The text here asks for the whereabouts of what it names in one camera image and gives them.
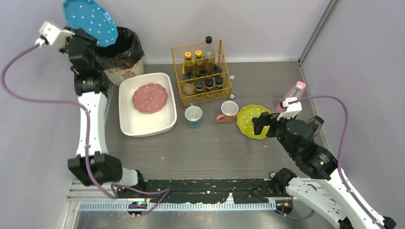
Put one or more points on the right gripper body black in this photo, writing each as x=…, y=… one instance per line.
x=270, y=125

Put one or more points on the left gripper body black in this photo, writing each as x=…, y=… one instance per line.
x=77, y=37

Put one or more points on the blue polka dot plate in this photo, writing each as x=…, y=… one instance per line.
x=93, y=18

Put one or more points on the small black cap jar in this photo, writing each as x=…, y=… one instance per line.
x=219, y=82

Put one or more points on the small dark pepper bottle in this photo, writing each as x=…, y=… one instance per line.
x=209, y=84

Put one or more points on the white shaker bottle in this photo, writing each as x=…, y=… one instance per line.
x=215, y=71

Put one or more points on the dark spice bottle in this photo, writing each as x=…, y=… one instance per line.
x=199, y=87

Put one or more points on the brown spice jar black cap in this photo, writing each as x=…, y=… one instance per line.
x=203, y=72

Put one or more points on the tall clear oil bottle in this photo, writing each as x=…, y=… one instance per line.
x=209, y=55

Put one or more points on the pink polka dot plate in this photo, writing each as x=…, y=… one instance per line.
x=150, y=98

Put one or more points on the sauce bottle yellow cap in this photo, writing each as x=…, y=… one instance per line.
x=188, y=62
x=198, y=61

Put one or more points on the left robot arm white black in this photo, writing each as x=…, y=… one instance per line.
x=93, y=165

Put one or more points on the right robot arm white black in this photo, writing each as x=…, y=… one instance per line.
x=346, y=209

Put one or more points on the green polka dot plate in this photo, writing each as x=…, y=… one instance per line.
x=245, y=124

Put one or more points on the pink mug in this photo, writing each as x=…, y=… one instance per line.
x=229, y=110

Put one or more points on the pink box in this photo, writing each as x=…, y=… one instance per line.
x=296, y=91

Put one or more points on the trash bin with black bag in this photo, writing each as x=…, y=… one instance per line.
x=123, y=59

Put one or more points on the blue mug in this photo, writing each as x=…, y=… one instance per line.
x=193, y=115

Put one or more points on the white plastic basin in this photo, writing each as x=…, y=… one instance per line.
x=137, y=124

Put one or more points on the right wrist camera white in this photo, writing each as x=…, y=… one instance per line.
x=291, y=108

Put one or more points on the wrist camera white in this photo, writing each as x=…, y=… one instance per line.
x=291, y=108
x=53, y=36

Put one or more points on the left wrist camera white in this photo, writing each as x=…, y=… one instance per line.
x=53, y=36

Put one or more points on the yellow wire basket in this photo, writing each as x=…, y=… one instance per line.
x=177, y=55

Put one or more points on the black base mount strip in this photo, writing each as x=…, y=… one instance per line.
x=207, y=191

